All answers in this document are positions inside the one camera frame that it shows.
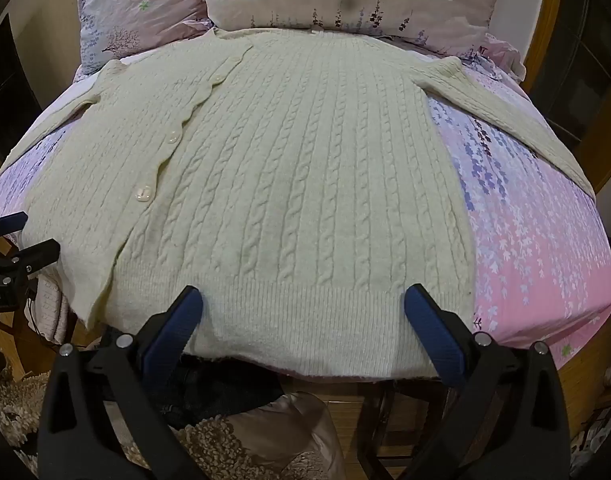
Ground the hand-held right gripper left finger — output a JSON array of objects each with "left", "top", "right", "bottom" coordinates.
[{"left": 38, "top": 285, "right": 221, "bottom": 480}]

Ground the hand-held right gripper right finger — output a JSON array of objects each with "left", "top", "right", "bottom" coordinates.
[{"left": 385, "top": 284, "right": 571, "bottom": 480}]

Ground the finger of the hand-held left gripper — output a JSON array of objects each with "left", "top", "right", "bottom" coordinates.
[
  {"left": 0, "top": 238, "right": 62, "bottom": 277},
  {"left": 0, "top": 211, "right": 29, "bottom": 239}
]

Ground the cream cable-knit cardigan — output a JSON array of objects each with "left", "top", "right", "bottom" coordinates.
[{"left": 0, "top": 27, "right": 597, "bottom": 378}]

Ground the wooden stool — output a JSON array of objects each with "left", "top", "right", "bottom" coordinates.
[{"left": 330, "top": 380, "right": 451, "bottom": 480}]

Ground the beige shaggy rug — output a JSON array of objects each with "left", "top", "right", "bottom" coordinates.
[{"left": 0, "top": 360, "right": 266, "bottom": 480}]

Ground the pink floral bed sheet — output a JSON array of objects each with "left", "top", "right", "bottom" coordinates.
[{"left": 0, "top": 35, "right": 611, "bottom": 376}]

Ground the brown satin cushion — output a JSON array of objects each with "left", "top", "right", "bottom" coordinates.
[{"left": 225, "top": 392, "right": 346, "bottom": 480}]

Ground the pink floral pillow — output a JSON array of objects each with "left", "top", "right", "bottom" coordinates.
[{"left": 75, "top": 0, "right": 213, "bottom": 78}]

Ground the pink ruffled pillow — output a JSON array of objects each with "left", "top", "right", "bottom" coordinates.
[{"left": 463, "top": 32, "right": 527, "bottom": 82}]

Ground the wooden headboard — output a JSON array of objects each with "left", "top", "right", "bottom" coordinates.
[{"left": 495, "top": 0, "right": 611, "bottom": 196}]

